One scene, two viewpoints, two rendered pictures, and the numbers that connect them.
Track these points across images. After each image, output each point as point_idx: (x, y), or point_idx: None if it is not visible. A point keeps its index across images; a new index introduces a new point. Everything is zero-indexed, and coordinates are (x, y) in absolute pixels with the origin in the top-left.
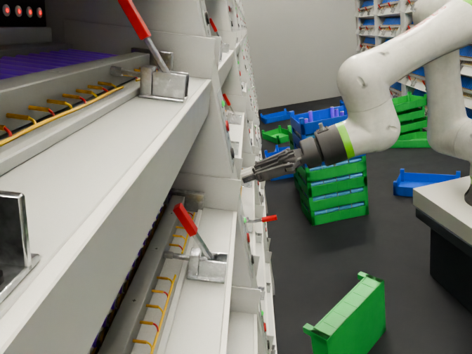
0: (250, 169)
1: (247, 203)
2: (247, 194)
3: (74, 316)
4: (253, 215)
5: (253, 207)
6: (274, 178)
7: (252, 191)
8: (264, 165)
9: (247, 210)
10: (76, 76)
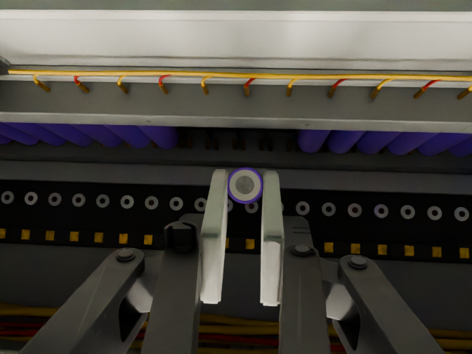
0: (221, 279)
1: (219, 37)
2: (81, 36)
3: None
4: (390, 20)
5: (270, 15)
6: (437, 343)
7: (5, 17)
8: (197, 337)
9: (320, 37)
10: None
